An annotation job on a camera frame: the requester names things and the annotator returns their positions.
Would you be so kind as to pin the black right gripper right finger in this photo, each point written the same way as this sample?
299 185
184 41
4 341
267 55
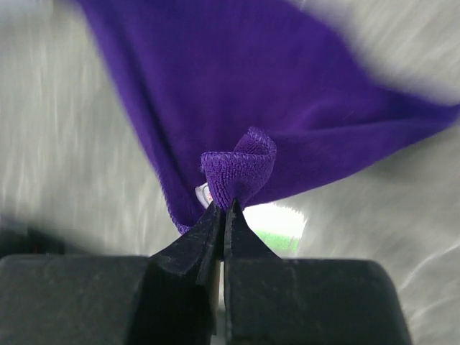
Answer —
271 300

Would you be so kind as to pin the purple towel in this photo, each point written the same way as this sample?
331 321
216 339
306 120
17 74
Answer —
255 99

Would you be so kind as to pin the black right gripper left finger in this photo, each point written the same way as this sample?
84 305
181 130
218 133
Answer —
53 294

